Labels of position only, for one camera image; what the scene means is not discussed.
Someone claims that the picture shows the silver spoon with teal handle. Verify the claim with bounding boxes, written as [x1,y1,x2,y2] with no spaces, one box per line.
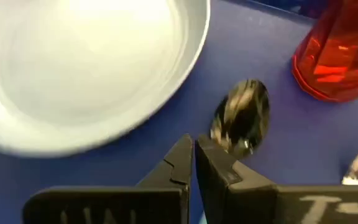
[197,78,271,224]

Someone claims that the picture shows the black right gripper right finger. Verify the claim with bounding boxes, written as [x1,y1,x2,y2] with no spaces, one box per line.
[195,134,280,224]

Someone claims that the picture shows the light blue round plate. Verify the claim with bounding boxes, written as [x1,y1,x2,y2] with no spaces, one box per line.
[0,0,211,158]

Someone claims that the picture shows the blue plastic tray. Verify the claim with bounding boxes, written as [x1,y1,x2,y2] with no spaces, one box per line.
[0,0,358,224]

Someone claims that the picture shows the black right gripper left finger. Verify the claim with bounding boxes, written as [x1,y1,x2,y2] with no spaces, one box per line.
[134,134,194,224]

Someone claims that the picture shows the red translucent plastic cup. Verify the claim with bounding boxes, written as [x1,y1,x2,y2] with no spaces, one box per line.
[291,0,358,104]

